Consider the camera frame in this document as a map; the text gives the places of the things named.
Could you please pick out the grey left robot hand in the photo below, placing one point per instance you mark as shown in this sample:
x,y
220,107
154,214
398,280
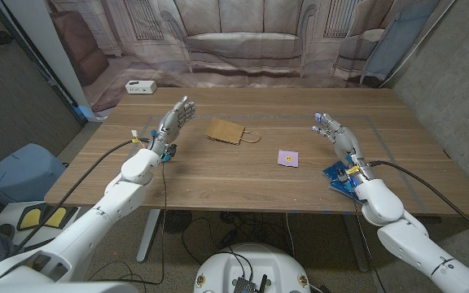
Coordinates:
x,y
169,124

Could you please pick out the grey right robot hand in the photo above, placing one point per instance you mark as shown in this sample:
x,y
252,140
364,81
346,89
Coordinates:
x,y
346,140

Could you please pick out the purple paper note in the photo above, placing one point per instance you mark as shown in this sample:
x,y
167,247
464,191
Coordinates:
x,y
283,163

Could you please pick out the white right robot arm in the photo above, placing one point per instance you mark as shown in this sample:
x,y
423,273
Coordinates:
x,y
401,236

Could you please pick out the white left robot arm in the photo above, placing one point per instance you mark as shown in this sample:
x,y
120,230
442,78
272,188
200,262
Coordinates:
x,y
124,195

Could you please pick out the brown paper bag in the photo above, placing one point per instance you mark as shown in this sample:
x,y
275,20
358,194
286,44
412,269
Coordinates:
x,y
224,130

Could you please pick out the blue circuit board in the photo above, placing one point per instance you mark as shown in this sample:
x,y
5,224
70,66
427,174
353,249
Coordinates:
x,y
334,173

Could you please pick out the white power strip box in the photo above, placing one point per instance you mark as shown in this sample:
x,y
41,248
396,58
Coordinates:
x,y
141,86

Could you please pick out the black round fan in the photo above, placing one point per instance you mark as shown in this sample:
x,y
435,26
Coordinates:
x,y
176,221

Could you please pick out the grey table leg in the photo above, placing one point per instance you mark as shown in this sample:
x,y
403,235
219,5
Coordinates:
x,y
356,248

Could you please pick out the printed sofa backdrop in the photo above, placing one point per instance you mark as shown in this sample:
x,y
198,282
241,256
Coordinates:
x,y
242,40

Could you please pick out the white table leg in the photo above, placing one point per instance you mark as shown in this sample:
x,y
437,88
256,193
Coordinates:
x,y
149,236

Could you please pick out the yellow black foot pedal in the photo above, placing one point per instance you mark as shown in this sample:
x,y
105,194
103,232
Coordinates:
x,y
31,217
57,217

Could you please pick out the blue chair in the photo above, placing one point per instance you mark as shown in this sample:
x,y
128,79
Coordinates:
x,y
23,171

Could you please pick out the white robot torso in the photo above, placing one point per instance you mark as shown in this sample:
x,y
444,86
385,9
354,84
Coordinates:
x,y
255,264

